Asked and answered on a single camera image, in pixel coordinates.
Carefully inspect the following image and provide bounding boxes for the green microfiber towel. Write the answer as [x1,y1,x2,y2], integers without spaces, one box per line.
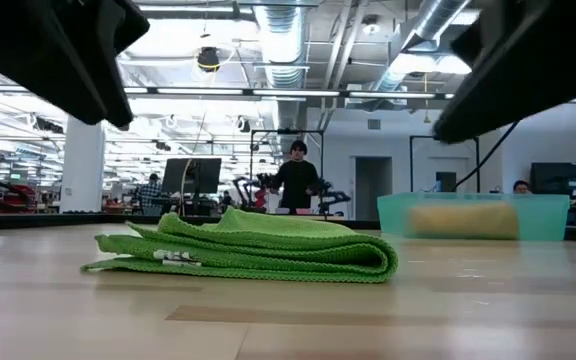
[80,206,400,285]

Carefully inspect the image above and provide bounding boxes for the long ceiling light bar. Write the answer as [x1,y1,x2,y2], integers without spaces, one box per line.
[0,85,454,104]

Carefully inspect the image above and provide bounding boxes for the white pillar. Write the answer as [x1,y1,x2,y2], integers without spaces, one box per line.
[59,116,107,215]

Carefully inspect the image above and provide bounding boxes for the red storage bins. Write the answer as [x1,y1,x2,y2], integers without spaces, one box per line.
[0,182,37,215]

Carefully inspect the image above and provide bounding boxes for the long black cable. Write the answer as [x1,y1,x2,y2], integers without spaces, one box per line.
[450,119,520,195]

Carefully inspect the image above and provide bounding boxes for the orange microfiber towel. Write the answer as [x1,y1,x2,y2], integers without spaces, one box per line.
[406,202,521,240]

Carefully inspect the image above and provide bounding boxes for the dark monitor on cart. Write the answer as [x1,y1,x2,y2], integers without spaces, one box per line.
[528,162,576,221]

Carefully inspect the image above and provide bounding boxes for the ribbed silver ventilation duct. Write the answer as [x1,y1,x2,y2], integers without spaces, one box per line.
[253,0,310,132]

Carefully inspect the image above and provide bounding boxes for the teal translucent plastic basket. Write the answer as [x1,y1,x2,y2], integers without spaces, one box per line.
[376,192,572,242]

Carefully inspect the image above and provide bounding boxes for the dark doorway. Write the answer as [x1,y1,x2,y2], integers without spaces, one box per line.
[354,156,393,221]

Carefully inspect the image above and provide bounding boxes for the black monitors on stand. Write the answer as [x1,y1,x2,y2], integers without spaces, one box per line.
[161,157,223,216]

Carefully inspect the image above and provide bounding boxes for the black aluminium table frame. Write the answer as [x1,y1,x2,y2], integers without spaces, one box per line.
[0,213,576,245]

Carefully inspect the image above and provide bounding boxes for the black hanging ceiling device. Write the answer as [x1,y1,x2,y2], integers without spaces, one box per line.
[196,45,222,74]

